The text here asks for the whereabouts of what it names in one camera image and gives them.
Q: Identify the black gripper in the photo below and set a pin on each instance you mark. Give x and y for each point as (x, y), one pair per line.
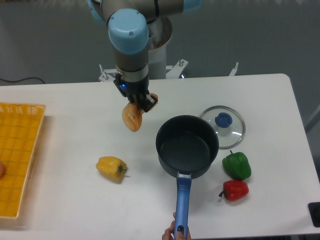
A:
(136, 91)

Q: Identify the triangle bread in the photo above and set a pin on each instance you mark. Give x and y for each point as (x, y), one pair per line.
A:
(132, 115)

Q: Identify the black saucepan with blue handle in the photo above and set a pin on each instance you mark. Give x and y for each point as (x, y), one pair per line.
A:
(186, 146)

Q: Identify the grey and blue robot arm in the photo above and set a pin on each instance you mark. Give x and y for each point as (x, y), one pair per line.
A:
(139, 31)

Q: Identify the person's hand on handle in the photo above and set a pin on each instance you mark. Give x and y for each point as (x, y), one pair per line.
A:
(169, 232)

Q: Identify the yellow bell pepper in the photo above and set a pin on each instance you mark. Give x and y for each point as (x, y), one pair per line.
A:
(112, 168)

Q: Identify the glass lid with blue knob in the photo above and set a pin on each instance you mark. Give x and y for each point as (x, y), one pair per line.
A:
(228, 124)

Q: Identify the green bell pepper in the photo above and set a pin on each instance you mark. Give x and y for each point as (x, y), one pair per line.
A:
(237, 166)

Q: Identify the wicker basket with yellow cloth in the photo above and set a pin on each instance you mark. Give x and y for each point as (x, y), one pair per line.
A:
(20, 126)

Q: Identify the red bell pepper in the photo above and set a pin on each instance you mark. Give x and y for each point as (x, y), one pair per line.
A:
(234, 190)

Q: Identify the black device at table edge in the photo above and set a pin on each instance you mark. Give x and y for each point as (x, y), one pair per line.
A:
(314, 210)

